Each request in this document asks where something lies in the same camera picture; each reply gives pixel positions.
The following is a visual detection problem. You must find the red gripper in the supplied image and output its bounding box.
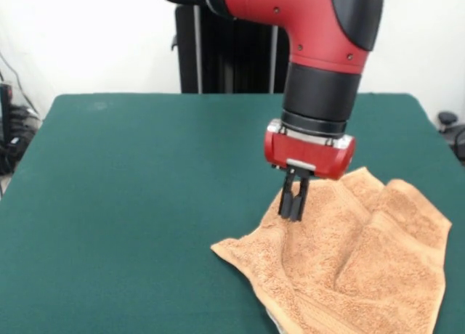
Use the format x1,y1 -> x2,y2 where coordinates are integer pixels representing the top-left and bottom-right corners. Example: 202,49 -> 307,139
264,118 -> 357,222

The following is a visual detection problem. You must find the orange terry towel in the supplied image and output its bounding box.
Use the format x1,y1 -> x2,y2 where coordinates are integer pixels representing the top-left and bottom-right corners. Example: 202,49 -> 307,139
210,166 -> 453,334

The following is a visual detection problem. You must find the black office chair base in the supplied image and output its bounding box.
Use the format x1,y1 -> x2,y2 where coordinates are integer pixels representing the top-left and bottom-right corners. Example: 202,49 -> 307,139
437,110 -> 465,157

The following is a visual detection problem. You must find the dark green table cloth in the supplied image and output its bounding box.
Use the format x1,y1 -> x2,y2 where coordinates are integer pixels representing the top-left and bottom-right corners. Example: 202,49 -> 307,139
0,92 -> 465,334

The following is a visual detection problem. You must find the black electronics box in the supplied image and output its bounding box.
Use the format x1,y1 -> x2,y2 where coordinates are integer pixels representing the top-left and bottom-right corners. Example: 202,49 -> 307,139
0,82 -> 15,148

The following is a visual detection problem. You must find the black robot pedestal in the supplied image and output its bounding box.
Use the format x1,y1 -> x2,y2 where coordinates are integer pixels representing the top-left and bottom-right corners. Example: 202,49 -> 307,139
159,0 -> 291,94

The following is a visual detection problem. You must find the bundle of black cables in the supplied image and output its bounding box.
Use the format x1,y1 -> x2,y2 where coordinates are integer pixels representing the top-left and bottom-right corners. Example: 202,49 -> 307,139
0,52 -> 43,176

